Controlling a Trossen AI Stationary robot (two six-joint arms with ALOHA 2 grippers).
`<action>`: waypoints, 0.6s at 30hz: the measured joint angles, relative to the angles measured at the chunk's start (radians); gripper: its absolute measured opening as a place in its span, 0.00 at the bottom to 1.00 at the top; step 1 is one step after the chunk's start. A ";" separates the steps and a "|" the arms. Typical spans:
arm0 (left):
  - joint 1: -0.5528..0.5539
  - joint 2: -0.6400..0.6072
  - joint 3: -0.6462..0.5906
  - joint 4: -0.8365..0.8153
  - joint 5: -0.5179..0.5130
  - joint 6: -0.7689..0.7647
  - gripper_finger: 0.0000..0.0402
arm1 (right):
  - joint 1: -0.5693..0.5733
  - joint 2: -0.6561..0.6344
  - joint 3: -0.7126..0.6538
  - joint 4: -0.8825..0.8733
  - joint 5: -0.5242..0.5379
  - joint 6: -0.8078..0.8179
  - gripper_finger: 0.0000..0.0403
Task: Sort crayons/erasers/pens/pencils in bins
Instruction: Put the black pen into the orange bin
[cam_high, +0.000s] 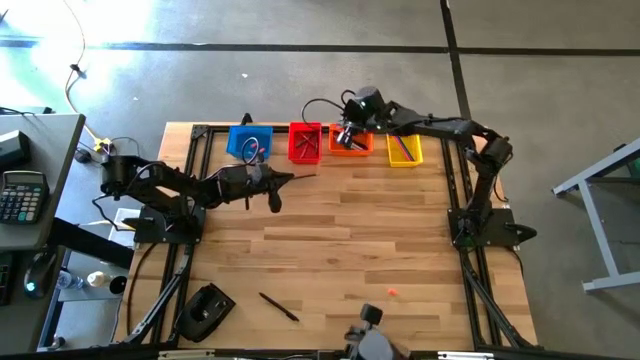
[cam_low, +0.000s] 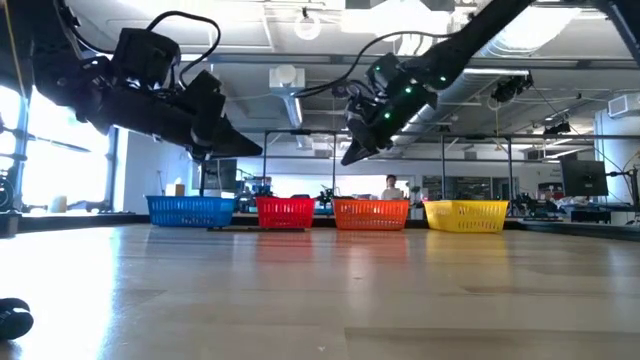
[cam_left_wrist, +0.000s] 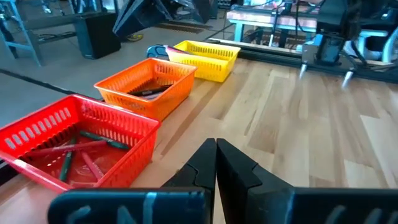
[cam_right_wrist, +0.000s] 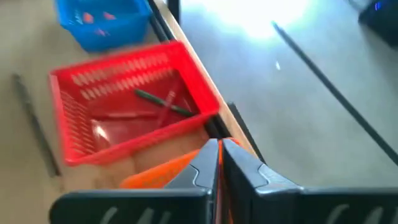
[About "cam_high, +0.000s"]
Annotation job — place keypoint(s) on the clear water bottle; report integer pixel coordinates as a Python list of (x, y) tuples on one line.
[(70, 281)]

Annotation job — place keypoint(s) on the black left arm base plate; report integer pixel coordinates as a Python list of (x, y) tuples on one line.
[(150, 232)]

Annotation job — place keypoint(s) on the black boxy apparatus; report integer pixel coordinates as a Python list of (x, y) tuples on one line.
[(372, 345)]

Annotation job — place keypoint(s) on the black computer mouse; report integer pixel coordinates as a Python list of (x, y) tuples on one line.
[(40, 272)]

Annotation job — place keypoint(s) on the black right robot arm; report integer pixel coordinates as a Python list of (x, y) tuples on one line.
[(440, 127)]

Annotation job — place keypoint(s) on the orange plastic bin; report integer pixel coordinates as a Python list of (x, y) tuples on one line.
[(370, 150)]

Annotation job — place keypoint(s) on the blue plastic bin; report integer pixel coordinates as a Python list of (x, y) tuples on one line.
[(237, 145)]

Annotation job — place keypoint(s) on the black box device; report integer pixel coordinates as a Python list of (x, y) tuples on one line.
[(12, 150)]

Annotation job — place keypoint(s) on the white paper sheet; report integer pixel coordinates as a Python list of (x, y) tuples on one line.
[(122, 217)]

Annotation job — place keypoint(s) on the orange pencil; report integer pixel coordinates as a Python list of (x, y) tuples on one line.
[(401, 148)]

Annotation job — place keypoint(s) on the red plastic bin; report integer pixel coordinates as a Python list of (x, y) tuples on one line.
[(300, 159)]

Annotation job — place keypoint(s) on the black frame clamp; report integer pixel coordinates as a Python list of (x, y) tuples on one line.
[(246, 120)]

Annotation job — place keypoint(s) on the black plastic cradle device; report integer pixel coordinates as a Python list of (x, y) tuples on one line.
[(205, 312)]

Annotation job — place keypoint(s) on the black desk calculator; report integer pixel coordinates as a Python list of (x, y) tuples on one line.
[(22, 200)]

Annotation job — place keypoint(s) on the grey desk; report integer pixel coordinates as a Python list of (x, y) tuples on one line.
[(60, 150)]

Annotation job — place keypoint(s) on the black desk beam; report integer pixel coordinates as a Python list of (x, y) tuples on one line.
[(85, 241)]

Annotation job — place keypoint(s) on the black round cap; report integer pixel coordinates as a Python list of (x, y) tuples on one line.
[(118, 285)]

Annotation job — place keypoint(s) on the grey metal table frame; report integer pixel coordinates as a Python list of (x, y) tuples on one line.
[(597, 225)]

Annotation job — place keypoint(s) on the dark green crayon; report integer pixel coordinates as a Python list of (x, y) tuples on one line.
[(303, 142)]

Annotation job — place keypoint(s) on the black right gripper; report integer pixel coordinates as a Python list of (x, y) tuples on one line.
[(351, 130)]

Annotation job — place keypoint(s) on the small white bottle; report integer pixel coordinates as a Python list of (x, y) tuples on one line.
[(97, 279)]

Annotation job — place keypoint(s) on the silver metal bracket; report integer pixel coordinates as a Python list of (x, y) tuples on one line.
[(465, 356), (185, 355)]

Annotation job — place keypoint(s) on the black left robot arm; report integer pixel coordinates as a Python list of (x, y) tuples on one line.
[(165, 185)]

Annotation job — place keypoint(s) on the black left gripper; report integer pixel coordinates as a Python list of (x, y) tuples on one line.
[(245, 182)]

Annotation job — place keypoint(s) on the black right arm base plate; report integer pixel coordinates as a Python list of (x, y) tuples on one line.
[(505, 232)]

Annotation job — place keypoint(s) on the black aluminium table frame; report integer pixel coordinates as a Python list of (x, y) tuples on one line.
[(280, 129)]

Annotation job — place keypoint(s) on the black keyboard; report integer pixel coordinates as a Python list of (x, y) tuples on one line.
[(5, 280)]

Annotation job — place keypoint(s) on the yellow plastic bin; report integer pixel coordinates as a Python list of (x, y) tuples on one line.
[(395, 160)]

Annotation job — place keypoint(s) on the yellow power plug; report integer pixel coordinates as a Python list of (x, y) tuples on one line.
[(103, 145)]

